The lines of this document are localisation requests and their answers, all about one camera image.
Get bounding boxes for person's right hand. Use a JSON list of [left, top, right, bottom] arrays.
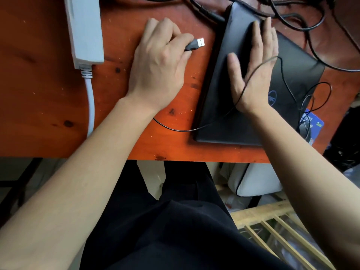
[[227, 17, 279, 116]]

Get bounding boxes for person's left hand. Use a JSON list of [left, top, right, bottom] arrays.
[[126, 17, 195, 113]]

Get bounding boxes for thin black usb cable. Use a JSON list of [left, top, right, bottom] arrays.
[[153, 38, 333, 138]]

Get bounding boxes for black laptop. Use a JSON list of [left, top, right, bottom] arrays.
[[193, 1, 326, 146]]

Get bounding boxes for person's right forearm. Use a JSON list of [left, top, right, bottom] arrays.
[[247, 105, 360, 270]]

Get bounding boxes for person's left forearm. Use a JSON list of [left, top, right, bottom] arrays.
[[0, 97, 161, 270]]

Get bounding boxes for white power strip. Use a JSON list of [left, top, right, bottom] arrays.
[[64, 0, 105, 70]]

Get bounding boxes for black computer mouse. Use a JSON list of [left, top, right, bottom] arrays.
[[298, 121, 312, 143]]

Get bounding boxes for blue card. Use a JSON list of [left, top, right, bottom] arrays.
[[299, 109, 325, 145]]

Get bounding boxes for white bag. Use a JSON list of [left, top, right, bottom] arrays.
[[227, 163, 283, 197]]

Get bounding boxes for black plastic bag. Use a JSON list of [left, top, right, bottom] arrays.
[[323, 101, 360, 172]]

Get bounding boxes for wooden slatted rack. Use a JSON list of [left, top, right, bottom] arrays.
[[230, 199, 337, 270]]

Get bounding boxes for black trousers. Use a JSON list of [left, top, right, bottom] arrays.
[[79, 160, 293, 270]]

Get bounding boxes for looped black cable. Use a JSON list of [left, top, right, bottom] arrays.
[[260, 0, 327, 32]]

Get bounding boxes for thick black charger cable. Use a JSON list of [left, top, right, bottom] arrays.
[[121, 0, 226, 23]]

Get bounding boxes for long black cable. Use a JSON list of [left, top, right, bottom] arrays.
[[305, 30, 360, 73]]

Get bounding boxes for white power strip cable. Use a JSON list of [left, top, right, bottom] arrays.
[[79, 64, 95, 137]]

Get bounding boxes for black metal frame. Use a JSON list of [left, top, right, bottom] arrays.
[[0, 158, 43, 226]]

